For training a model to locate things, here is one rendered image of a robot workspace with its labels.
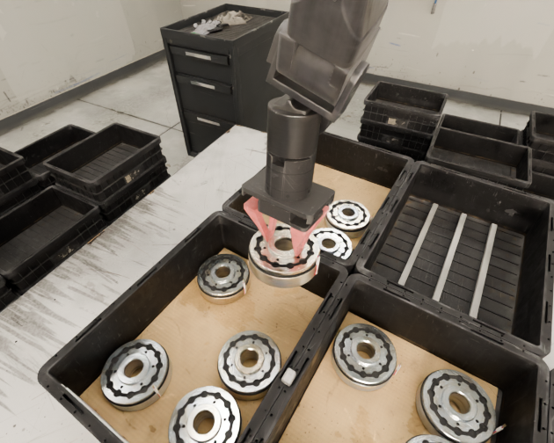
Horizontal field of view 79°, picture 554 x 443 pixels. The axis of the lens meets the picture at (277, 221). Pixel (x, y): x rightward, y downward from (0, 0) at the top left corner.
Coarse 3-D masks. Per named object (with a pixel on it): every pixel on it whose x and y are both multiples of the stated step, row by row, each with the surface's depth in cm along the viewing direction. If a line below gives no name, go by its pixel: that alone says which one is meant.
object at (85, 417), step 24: (216, 216) 68; (192, 240) 64; (336, 264) 59; (336, 288) 55; (312, 336) 50; (48, 360) 47; (288, 360) 47; (48, 384) 45; (72, 408) 43; (264, 408) 43; (96, 432) 41
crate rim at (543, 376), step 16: (384, 288) 56; (336, 304) 53; (416, 304) 53; (448, 320) 51; (320, 336) 50; (480, 336) 50; (304, 352) 48; (512, 352) 48; (528, 352) 48; (304, 368) 46; (544, 368) 46; (544, 384) 45; (288, 400) 43; (544, 400) 43; (272, 416) 43; (544, 416) 42; (272, 432) 41; (544, 432) 41
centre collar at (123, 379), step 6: (132, 354) 54; (138, 354) 54; (126, 360) 53; (132, 360) 54; (144, 360) 53; (120, 366) 53; (126, 366) 53; (144, 366) 53; (120, 372) 52; (144, 372) 52; (120, 378) 51; (126, 378) 51; (132, 378) 51; (138, 378) 51; (126, 384) 51; (132, 384) 51
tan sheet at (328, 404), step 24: (408, 360) 57; (432, 360) 57; (312, 384) 54; (336, 384) 54; (408, 384) 54; (480, 384) 54; (312, 408) 52; (336, 408) 52; (360, 408) 52; (384, 408) 52; (408, 408) 52; (456, 408) 52; (288, 432) 49; (312, 432) 49; (336, 432) 49; (360, 432) 49; (384, 432) 49; (408, 432) 49
